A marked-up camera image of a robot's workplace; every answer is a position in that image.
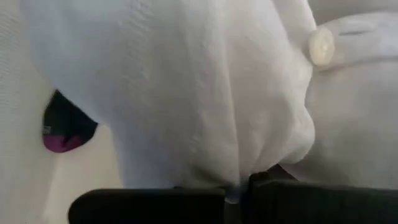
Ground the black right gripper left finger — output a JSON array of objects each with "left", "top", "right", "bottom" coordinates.
[{"left": 68, "top": 188, "right": 226, "bottom": 224}]

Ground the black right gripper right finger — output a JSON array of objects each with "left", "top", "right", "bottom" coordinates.
[{"left": 248, "top": 170, "right": 398, "bottom": 224}]

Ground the white button shirt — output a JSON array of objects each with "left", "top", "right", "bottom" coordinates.
[{"left": 20, "top": 0, "right": 398, "bottom": 191}]

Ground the black garment with colourful print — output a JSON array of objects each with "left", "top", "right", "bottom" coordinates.
[{"left": 42, "top": 89, "right": 99, "bottom": 154}]

